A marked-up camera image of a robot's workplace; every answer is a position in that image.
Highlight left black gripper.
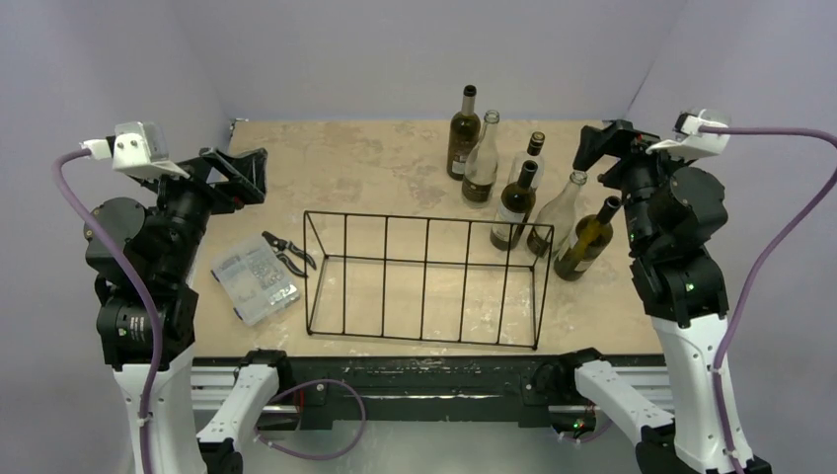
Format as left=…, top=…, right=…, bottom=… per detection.
left=140, top=142, right=266, bottom=277

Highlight dark green wine bottle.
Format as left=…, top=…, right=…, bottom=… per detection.
left=554, top=196, right=622, bottom=281

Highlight clear bottle black label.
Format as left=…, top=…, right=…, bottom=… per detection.
left=527, top=170, right=587, bottom=259

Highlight black wire wine rack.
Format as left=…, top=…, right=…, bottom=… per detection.
left=302, top=210, right=551, bottom=350

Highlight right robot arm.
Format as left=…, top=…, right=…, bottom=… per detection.
left=554, top=114, right=771, bottom=473

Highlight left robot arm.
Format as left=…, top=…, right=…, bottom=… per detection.
left=84, top=148, right=294, bottom=473

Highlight clear bottle black cap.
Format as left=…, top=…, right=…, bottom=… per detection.
left=506, top=131, right=546, bottom=190

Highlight green bottle white label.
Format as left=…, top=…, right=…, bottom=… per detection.
left=490, top=160, right=539, bottom=251

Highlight clear tall bottle dark label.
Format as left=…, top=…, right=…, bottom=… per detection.
left=461, top=110, right=500, bottom=207

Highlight dark bottle silver neck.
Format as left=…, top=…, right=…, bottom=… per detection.
left=446, top=84, right=481, bottom=181

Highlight black pruning shears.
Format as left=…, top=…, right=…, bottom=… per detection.
left=261, top=231, right=317, bottom=278

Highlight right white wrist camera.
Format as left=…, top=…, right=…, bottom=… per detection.
left=646, top=109, right=731, bottom=161

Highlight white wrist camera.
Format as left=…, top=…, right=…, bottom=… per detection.
left=646, top=109, right=731, bottom=161
left=80, top=121, right=190, bottom=181

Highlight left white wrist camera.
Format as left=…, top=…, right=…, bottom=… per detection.
left=80, top=121, right=190, bottom=181

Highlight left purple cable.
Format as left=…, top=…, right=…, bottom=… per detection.
left=51, top=148, right=165, bottom=474

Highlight black table front rail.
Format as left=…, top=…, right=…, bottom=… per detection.
left=190, top=353, right=675, bottom=434

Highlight purple cable loop under table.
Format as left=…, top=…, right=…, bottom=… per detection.
left=256, top=379, right=367, bottom=462

